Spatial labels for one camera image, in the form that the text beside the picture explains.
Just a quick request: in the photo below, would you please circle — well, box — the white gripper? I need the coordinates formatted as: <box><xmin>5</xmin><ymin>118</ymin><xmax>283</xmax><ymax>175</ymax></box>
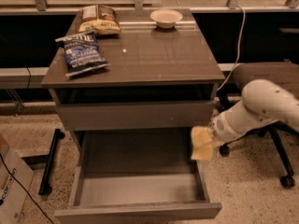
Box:
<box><xmin>191</xmin><ymin>101</ymin><xmax>276</xmax><ymax>161</ymax></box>

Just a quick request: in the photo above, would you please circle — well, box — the yellow sponge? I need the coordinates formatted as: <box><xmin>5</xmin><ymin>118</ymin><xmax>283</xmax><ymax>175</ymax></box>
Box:
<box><xmin>192</xmin><ymin>140</ymin><xmax>214</xmax><ymax>160</ymax></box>

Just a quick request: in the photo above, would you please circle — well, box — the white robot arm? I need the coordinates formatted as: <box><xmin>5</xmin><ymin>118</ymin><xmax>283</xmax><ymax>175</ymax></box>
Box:
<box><xmin>191</xmin><ymin>79</ymin><xmax>299</xmax><ymax>161</ymax></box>

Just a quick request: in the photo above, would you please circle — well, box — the grey drawer cabinet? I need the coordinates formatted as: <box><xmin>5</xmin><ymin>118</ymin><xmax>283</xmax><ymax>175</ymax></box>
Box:
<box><xmin>40</xmin><ymin>8</ymin><xmax>226</xmax><ymax>224</ymax></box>

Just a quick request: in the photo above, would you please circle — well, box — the open grey middle drawer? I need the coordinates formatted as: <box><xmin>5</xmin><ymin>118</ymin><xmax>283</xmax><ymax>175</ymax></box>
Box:
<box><xmin>55</xmin><ymin>128</ymin><xmax>221</xmax><ymax>224</ymax></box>

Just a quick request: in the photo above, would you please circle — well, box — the closed grey top drawer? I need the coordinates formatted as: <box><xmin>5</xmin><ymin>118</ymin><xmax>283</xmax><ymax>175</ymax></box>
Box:
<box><xmin>57</xmin><ymin>101</ymin><xmax>214</xmax><ymax>131</ymax></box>

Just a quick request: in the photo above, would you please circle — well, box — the grey office chair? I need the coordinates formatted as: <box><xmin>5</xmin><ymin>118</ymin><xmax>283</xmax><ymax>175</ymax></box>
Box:
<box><xmin>212</xmin><ymin>62</ymin><xmax>299</xmax><ymax>188</ymax></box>

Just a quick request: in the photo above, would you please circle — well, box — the white bowl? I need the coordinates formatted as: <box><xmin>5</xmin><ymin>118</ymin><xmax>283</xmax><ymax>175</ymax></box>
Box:
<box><xmin>150</xmin><ymin>9</ymin><xmax>183</xmax><ymax>29</ymax></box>

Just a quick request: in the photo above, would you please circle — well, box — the blue chip bag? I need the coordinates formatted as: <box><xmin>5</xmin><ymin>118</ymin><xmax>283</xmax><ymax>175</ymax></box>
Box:
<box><xmin>55</xmin><ymin>31</ymin><xmax>108</xmax><ymax>77</ymax></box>

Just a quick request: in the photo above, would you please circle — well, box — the brown yellow chip bag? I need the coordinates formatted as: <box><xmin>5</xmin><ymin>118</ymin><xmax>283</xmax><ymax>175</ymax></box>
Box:
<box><xmin>79</xmin><ymin>5</ymin><xmax>121</xmax><ymax>35</ymax></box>

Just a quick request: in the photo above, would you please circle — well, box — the black metal bar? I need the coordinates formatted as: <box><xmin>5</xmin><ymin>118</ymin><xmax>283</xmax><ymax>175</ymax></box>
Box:
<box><xmin>38</xmin><ymin>129</ymin><xmax>65</xmax><ymax>195</ymax></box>

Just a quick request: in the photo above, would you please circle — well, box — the cardboard box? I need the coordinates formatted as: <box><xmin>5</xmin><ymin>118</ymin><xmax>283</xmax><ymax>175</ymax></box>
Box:
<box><xmin>0</xmin><ymin>135</ymin><xmax>34</xmax><ymax>224</ymax></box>

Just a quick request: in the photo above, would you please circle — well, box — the white cable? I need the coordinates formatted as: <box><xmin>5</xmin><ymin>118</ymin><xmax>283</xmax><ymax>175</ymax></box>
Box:
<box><xmin>216</xmin><ymin>5</ymin><xmax>247</xmax><ymax>91</ymax></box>

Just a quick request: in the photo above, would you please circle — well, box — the black cable on floor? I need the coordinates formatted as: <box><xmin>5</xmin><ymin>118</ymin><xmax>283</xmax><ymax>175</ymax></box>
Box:
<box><xmin>0</xmin><ymin>154</ymin><xmax>54</xmax><ymax>224</ymax></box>

